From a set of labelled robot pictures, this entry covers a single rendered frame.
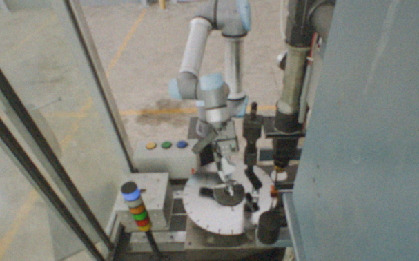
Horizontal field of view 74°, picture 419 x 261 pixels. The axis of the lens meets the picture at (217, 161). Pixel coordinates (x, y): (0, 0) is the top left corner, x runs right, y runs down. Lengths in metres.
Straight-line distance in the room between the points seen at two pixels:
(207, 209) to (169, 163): 0.39
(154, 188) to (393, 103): 0.96
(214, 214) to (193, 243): 0.14
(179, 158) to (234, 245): 0.46
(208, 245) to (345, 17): 0.82
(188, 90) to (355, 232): 0.82
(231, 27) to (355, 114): 1.01
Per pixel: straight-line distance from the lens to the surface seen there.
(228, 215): 0.93
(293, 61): 0.68
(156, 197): 1.07
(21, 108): 0.75
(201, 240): 1.00
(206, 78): 0.90
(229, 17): 1.25
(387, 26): 0.26
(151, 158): 1.25
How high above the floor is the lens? 1.72
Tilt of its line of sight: 45 degrees down
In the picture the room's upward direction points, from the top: 4 degrees counter-clockwise
